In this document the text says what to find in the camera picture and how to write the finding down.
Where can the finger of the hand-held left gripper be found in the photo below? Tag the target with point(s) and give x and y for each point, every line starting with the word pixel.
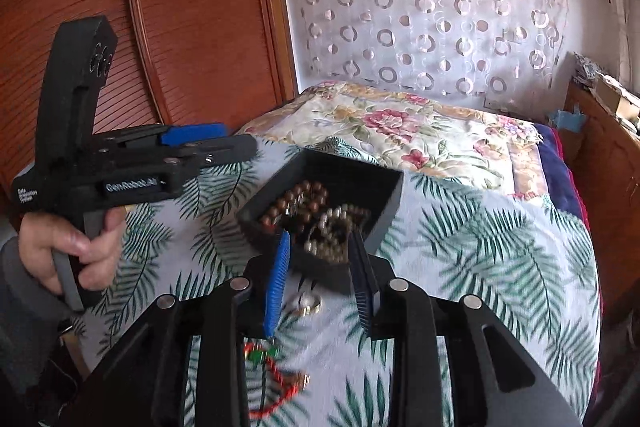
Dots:
pixel 195 133
pixel 225 152

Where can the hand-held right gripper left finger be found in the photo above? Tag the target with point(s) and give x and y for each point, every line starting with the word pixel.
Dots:
pixel 277 277

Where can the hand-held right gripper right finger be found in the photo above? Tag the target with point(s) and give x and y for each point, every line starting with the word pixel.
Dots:
pixel 362 277

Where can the pile of bead jewellery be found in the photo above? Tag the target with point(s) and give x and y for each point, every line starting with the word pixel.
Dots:
pixel 332 219

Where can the black box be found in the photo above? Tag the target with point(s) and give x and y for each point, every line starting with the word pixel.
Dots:
pixel 385 207

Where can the person's left forearm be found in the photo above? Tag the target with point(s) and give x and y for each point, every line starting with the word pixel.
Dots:
pixel 25 307

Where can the person's left hand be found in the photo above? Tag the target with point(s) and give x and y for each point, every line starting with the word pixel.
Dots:
pixel 42 242

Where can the wooden wardrobe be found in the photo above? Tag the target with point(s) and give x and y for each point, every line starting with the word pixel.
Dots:
pixel 200 32

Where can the leaf print bedsheet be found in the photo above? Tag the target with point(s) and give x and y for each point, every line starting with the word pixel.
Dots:
pixel 475 282

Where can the floral quilt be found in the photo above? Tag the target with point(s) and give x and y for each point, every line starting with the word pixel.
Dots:
pixel 400 142

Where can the navy blanket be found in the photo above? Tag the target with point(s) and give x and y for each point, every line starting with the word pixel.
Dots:
pixel 560 177

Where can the circle patterned sheer curtain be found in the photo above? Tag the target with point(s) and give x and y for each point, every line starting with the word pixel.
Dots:
pixel 425 7

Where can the blue bag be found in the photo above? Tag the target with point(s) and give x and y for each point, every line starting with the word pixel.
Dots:
pixel 567 119

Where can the wooden cabinet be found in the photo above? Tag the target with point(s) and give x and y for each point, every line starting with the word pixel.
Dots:
pixel 610 167

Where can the floral cloth bundle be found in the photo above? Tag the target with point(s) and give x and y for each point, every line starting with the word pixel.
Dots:
pixel 587 67

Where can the cardboard box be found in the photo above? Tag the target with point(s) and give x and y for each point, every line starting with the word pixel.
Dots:
pixel 620 99

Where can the beige window curtain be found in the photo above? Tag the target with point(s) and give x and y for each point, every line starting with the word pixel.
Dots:
pixel 616 7

